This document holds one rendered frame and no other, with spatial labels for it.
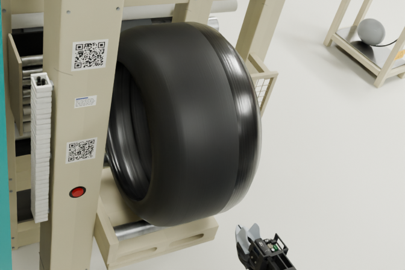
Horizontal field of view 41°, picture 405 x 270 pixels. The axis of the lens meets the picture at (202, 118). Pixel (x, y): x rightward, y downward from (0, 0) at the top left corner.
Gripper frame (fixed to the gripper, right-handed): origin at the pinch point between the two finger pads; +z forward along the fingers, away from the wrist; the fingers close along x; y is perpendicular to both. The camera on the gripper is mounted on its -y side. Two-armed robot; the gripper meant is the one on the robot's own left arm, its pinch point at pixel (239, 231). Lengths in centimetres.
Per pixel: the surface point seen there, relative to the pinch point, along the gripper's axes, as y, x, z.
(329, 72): -91, -207, 181
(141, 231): -18.8, 15.3, 23.2
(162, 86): 31.2, 15.1, 22.9
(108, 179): -26, 14, 54
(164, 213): -0.2, 15.5, 11.8
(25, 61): 15, 37, 68
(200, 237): -27.9, -4.8, 22.2
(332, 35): -77, -227, 208
